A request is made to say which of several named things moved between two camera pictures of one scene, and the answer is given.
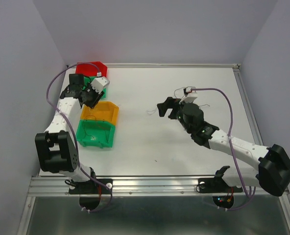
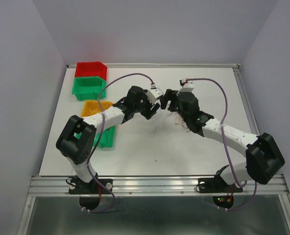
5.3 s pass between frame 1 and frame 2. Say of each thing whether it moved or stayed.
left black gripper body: moved
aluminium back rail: stayed
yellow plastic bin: stayed
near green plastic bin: stayed
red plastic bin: stayed
